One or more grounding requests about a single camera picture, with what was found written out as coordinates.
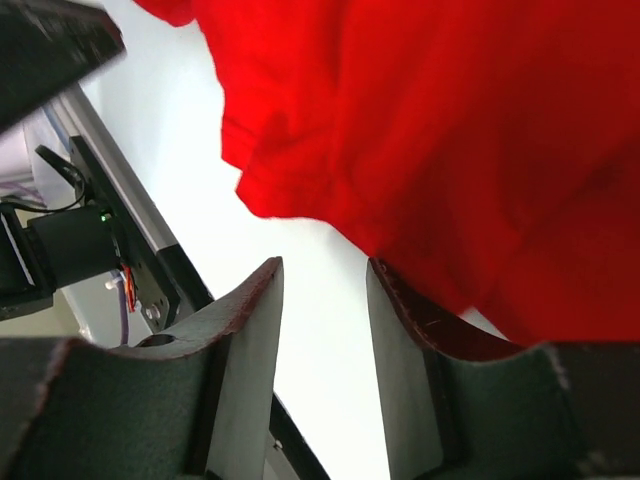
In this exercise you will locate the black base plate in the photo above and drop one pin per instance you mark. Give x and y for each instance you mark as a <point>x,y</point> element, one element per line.
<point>212,360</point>

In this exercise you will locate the aluminium frame rail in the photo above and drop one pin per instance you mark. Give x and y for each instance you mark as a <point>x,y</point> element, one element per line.
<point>78,115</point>

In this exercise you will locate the red t shirt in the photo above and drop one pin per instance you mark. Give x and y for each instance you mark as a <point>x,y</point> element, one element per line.
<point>488,151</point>

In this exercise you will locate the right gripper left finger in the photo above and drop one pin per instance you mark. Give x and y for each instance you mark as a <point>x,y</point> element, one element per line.
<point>74,410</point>

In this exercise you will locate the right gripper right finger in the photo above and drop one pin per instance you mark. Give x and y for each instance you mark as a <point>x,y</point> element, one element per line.
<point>460,403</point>

